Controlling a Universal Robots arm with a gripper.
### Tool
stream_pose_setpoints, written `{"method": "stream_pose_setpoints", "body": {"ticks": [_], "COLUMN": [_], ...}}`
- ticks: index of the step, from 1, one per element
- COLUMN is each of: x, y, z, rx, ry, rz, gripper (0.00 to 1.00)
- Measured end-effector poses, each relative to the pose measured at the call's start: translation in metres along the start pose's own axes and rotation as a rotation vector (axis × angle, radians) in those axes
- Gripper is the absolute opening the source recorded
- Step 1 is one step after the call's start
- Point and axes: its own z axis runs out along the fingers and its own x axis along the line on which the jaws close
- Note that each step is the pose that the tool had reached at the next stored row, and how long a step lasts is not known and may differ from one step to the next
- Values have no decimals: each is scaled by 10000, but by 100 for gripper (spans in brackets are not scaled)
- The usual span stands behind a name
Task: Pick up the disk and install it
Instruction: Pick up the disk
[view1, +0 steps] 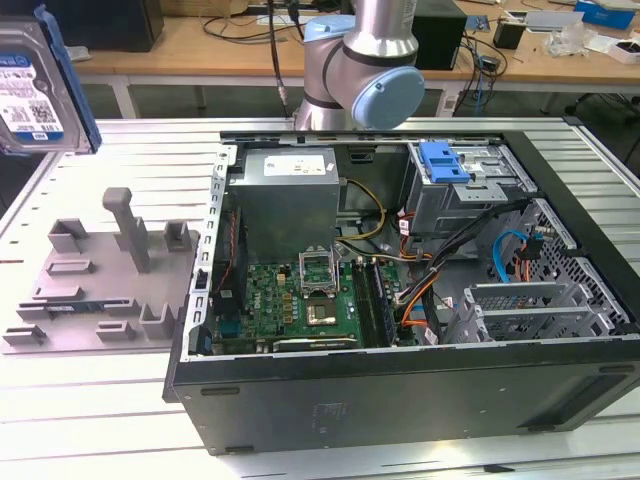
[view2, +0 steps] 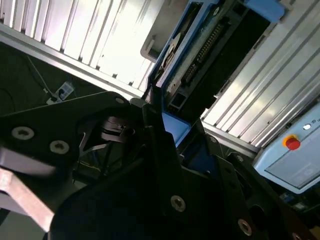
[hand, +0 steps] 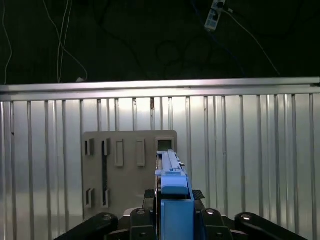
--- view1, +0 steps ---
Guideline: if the dark RAM stick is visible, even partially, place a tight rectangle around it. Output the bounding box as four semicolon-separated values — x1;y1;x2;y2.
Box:
370;258;402;347

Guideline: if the blue plastic cage latch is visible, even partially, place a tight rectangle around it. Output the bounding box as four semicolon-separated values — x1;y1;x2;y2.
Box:
418;141;470;185

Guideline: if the RAM stick with label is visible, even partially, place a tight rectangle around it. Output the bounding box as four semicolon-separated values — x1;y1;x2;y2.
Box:
45;299;109;314

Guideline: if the grey parts rack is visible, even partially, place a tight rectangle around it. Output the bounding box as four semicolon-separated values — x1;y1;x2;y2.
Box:
0;187;202;357

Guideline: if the grey metal drive cage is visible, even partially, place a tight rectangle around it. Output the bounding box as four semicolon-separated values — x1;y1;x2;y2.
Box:
403;141;540;242

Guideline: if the white tray box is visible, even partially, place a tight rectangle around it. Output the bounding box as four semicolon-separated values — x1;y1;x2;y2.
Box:
592;33;640;65

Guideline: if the black open PC case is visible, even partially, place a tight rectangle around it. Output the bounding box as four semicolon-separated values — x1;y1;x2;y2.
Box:
162;128;640;457

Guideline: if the metal socket cover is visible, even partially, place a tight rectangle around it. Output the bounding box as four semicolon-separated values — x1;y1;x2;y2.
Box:
297;246;340;297

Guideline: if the blue cardboard box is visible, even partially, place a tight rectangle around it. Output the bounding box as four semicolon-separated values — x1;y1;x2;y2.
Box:
573;0;640;30

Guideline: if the green motherboard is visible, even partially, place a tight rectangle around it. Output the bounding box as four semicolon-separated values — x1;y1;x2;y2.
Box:
212;257;420;354

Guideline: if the clear plastic bag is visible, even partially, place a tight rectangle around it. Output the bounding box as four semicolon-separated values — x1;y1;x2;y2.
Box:
543;23;594;57

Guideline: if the thin black hanging cable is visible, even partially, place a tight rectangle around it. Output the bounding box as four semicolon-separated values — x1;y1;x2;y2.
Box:
267;0;292;117

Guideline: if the metal disk bay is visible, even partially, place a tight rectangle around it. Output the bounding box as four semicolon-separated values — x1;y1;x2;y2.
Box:
443;280;617;345

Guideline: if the yellow wire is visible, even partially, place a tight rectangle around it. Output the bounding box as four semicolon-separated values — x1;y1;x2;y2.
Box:
335;178;387;247

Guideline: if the black graphics card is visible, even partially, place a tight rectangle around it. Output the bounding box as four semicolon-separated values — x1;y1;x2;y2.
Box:
272;335;360;354

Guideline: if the black RAM slot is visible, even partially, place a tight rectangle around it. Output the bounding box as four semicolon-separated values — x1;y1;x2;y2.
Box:
351;256;384;350

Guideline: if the crumpled white paper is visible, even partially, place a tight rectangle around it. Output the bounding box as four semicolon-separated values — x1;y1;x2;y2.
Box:
64;43;94;64

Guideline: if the hard disk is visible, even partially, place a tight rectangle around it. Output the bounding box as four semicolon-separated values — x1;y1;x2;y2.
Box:
0;3;103;157

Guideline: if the CPU socket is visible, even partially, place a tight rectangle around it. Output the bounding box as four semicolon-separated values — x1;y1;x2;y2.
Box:
303;295;340;327

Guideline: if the black cable bundle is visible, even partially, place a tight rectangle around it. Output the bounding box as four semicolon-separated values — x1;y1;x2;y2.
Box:
394;197;532;347

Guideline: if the grey power supply box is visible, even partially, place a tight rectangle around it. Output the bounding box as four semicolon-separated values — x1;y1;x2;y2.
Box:
227;147;342;251

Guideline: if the orange wire bundle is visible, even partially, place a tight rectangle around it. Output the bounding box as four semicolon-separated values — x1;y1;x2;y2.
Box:
398;277;437;330

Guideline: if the small black box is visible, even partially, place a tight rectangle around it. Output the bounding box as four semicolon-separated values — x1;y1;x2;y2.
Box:
493;18;527;50

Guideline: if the orange black power wire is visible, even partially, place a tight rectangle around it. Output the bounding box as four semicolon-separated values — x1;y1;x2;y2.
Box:
516;232;546;297

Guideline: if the red black twisted wire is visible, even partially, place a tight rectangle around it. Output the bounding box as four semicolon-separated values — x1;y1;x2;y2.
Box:
221;208;242;297

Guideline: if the black computer tower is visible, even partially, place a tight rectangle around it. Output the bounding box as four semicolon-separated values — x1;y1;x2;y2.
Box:
34;0;165;54

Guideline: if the wooden desk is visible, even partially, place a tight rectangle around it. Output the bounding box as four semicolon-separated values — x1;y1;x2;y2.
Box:
0;0;640;121

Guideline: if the black case fan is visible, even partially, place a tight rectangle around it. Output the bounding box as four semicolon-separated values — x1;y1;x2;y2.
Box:
218;205;250;315

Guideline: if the black square box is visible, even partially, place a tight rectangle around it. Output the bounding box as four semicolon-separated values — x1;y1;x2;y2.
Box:
413;13;470;72

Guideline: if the blue data wire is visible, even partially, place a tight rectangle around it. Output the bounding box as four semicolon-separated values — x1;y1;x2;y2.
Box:
491;229;530;285

